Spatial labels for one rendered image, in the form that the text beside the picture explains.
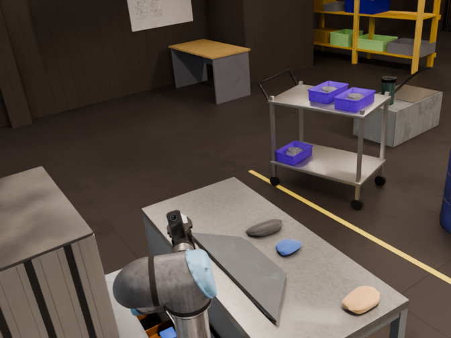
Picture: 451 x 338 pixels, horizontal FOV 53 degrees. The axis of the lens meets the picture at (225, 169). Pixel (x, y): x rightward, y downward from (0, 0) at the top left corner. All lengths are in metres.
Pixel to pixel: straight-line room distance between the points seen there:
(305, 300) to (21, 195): 1.37
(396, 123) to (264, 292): 4.04
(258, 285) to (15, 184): 1.33
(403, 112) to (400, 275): 2.50
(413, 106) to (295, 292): 4.24
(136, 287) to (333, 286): 1.06
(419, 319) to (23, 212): 3.01
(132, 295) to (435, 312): 2.68
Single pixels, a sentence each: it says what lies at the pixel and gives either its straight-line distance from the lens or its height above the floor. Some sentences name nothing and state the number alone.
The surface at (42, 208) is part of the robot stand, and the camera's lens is 0.66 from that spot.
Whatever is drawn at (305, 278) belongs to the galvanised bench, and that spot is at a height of 1.05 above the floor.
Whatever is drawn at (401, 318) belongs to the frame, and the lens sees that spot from 1.98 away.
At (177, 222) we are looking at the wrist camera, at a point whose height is 1.51.
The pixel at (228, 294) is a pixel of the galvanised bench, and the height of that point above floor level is 1.05.
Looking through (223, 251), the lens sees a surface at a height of 1.07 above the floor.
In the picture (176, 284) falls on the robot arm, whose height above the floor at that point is 1.65.
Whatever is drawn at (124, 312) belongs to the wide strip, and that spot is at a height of 0.85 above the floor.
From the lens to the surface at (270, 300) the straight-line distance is 1.84.
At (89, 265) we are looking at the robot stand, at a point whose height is 1.99.
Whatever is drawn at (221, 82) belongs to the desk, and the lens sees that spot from 7.42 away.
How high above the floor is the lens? 2.32
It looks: 26 degrees down
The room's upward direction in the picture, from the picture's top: 5 degrees counter-clockwise
